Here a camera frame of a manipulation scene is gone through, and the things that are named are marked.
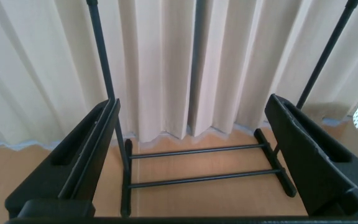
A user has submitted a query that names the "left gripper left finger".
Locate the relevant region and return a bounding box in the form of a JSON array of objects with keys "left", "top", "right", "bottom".
[{"left": 4, "top": 98, "right": 121, "bottom": 218}]

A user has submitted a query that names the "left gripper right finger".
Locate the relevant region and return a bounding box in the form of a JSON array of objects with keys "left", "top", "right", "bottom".
[{"left": 264, "top": 93, "right": 358, "bottom": 217}]

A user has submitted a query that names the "black clothes rack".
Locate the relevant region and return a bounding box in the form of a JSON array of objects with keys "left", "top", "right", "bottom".
[{"left": 85, "top": 0, "right": 358, "bottom": 218}]

